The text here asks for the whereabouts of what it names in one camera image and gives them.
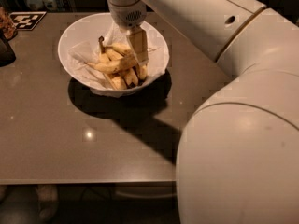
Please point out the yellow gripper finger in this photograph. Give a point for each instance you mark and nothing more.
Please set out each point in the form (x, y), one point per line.
(137, 40)

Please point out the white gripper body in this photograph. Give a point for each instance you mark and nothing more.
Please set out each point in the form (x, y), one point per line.
(128, 16)

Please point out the long top banana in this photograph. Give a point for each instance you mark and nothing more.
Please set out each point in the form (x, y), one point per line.
(115, 66)

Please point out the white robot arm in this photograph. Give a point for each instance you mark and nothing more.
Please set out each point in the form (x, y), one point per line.
(238, 156)

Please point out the banana bunch with stem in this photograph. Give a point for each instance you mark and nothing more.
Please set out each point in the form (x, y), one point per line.
(123, 80)

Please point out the white bowl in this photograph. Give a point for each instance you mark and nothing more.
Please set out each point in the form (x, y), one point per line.
(81, 31)

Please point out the white paper towel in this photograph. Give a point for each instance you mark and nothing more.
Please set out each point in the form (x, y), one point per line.
(93, 52)

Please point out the black white fiducial marker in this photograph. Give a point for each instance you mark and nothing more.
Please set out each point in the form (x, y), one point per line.
(27, 21)

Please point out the patterned jar at left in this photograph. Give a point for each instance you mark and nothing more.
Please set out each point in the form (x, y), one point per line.
(7, 25)

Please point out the dark round object left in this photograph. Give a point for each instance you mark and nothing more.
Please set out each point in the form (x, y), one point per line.
(7, 55)

